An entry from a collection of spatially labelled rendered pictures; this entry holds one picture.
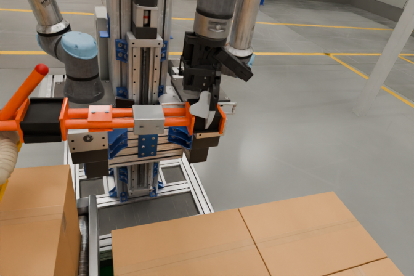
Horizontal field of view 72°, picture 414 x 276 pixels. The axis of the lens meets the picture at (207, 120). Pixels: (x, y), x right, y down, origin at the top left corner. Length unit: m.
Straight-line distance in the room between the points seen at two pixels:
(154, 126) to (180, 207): 1.24
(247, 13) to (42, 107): 0.73
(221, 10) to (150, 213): 1.44
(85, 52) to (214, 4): 0.65
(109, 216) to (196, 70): 1.35
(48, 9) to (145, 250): 0.97
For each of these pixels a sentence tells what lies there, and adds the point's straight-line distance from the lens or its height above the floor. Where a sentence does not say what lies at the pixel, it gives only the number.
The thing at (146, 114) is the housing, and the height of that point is 1.29.
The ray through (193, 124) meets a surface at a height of 1.28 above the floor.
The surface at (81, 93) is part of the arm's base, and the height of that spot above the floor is 1.08.
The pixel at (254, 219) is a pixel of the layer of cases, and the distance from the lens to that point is 1.48.
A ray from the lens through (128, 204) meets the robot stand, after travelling 1.87.
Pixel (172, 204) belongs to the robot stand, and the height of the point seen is 0.21.
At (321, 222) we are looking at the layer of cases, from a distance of 1.62.
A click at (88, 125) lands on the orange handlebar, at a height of 1.28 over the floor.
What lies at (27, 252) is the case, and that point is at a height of 0.95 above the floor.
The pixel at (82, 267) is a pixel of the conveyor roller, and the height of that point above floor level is 0.55.
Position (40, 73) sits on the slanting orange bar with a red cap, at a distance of 0.63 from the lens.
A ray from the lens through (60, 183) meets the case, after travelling 1.01.
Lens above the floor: 1.67
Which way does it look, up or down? 34 degrees down
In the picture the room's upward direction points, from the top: 11 degrees clockwise
